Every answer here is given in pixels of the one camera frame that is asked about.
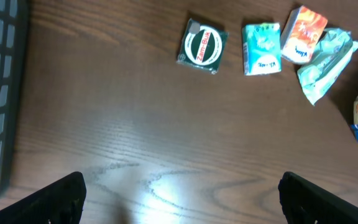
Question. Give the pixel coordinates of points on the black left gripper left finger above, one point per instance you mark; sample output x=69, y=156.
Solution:
x=60, y=202

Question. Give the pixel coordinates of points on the teal wrapper pack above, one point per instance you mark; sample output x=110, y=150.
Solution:
x=330, y=57

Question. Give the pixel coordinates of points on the orange tissue pack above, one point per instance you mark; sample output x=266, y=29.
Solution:
x=300, y=35

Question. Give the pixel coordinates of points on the green Zam-Buk box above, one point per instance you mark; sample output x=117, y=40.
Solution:
x=202, y=46

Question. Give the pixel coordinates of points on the teal tissue pack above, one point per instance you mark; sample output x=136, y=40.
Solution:
x=261, y=48

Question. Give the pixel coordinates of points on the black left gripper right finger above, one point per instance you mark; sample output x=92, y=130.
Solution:
x=304, y=202

